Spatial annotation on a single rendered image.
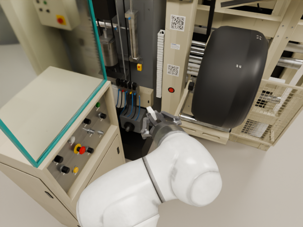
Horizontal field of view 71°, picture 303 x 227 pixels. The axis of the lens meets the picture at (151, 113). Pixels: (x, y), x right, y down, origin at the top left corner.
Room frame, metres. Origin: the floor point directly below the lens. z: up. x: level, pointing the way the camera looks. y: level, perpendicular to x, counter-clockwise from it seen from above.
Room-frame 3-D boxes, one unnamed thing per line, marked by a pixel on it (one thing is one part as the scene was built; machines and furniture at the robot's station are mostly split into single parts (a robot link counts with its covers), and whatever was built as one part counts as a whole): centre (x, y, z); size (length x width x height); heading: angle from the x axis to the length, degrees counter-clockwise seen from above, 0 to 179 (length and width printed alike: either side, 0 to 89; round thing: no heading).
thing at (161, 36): (1.11, -0.06, 1.19); 0.05 x 0.04 x 0.48; 159
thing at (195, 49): (1.47, -0.33, 1.05); 0.20 x 0.15 x 0.30; 69
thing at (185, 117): (0.90, -0.35, 0.90); 0.35 x 0.05 x 0.05; 69
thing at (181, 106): (1.10, -0.23, 0.90); 0.40 x 0.03 x 0.10; 159
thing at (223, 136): (0.90, -0.35, 0.84); 0.36 x 0.09 x 0.06; 69
